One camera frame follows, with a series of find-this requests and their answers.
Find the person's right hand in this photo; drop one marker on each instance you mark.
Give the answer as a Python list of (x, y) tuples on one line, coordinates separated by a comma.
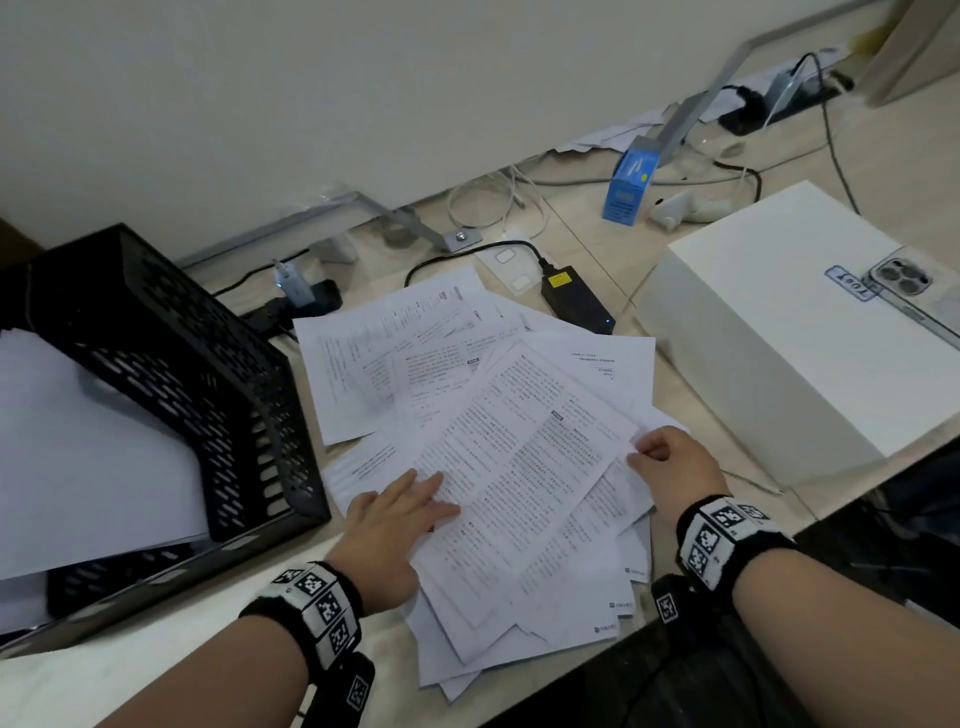
[(675, 472)]

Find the person's left hand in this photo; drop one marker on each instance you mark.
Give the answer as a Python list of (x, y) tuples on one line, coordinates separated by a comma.
[(382, 540)]

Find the pile of printed papers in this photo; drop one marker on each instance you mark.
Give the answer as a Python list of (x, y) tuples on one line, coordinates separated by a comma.
[(360, 360)]

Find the black mesh file organizer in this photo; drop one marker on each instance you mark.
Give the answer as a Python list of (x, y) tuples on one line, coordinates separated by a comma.
[(187, 315)]

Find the small white paper sheet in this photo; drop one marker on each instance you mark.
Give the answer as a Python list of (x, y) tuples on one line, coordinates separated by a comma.
[(615, 135)]

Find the person's right forearm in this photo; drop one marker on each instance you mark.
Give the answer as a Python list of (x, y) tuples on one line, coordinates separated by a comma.
[(840, 637)]

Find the person's left forearm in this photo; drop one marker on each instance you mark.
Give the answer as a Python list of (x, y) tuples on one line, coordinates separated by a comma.
[(225, 682)]

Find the white box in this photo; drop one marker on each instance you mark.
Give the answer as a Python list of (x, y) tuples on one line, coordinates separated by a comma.
[(772, 337)]

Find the black power adapter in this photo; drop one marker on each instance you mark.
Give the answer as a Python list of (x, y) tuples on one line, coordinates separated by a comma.
[(574, 296)]

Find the black power strip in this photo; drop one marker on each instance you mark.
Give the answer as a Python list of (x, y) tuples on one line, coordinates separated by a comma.
[(742, 120), (326, 294)]

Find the white rectangular device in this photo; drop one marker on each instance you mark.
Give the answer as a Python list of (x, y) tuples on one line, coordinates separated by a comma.
[(510, 270)]

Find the white handheld device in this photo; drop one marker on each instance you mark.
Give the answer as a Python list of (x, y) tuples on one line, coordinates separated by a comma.
[(675, 210)]

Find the white charger plug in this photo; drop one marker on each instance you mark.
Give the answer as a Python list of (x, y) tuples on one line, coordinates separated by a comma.
[(289, 285)]

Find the small blue box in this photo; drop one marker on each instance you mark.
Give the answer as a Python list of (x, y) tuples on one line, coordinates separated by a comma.
[(626, 187)]

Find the silver smartphone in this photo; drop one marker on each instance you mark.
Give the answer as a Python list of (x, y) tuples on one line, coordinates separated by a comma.
[(907, 281)]

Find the grey plug adapter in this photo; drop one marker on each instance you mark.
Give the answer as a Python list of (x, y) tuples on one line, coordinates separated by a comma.
[(780, 90)]

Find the grey panel with yellow note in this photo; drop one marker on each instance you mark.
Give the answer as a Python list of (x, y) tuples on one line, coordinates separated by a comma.
[(915, 52)]

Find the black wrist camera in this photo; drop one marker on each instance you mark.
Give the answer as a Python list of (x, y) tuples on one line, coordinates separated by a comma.
[(667, 604), (352, 690)]

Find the grey metal bracket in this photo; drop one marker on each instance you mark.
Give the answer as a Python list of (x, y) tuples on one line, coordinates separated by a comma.
[(459, 240), (690, 112)]

